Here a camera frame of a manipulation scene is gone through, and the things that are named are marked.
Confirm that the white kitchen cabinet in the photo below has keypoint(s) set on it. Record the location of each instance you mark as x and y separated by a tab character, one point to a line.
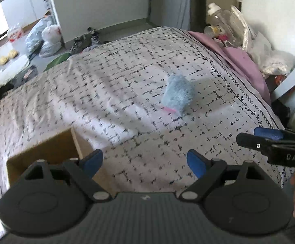
23	2

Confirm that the green leaf-shaped object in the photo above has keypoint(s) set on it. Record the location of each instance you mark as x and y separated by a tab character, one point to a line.
57	61

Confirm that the white patterned bed sheet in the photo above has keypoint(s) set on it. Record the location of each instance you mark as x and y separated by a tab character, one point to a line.
112	81

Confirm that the clear plastic bottle white cap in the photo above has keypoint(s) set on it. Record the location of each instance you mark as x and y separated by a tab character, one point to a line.
221	20

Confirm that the pink pack of bottles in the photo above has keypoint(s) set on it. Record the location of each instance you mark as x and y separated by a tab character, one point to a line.
15	33

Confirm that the grey-blue plastic bag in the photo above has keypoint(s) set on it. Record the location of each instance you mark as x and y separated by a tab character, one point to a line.
34	36

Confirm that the small yellow label jar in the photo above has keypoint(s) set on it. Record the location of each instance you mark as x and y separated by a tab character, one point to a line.
212	31

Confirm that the yellow slipper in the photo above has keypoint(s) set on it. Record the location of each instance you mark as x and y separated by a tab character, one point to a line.
12	54
2	60

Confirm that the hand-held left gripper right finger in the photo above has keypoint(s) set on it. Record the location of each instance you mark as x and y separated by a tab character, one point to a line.
195	162

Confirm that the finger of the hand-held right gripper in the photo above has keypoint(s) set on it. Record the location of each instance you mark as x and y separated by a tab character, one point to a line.
269	133
254	142

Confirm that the white plastic bag red print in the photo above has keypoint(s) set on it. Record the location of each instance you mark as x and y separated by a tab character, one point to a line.
52	33

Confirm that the clear crumpled plastic bag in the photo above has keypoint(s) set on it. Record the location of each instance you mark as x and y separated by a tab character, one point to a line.
241	28

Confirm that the pink blanket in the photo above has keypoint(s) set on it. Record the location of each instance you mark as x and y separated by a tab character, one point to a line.
239	56

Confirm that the white cardboard box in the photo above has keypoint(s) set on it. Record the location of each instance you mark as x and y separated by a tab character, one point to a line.
292	81

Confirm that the brown cardboard box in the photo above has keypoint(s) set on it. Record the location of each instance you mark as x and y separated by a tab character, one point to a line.
51	147

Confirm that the fluffy light blue sock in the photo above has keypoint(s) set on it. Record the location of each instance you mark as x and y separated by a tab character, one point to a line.
178	94

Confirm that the pale plastic bag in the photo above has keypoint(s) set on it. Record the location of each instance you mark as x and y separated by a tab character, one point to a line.
49	49

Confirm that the white fluffy cloth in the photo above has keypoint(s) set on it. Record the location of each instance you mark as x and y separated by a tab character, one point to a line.
279	62

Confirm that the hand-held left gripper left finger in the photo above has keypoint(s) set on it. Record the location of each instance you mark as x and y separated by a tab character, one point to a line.
93	161

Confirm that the white floor towel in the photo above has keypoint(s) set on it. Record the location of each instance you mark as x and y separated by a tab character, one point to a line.
5	76

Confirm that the black shoes on floor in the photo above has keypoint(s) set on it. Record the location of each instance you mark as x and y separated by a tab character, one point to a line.
86	42

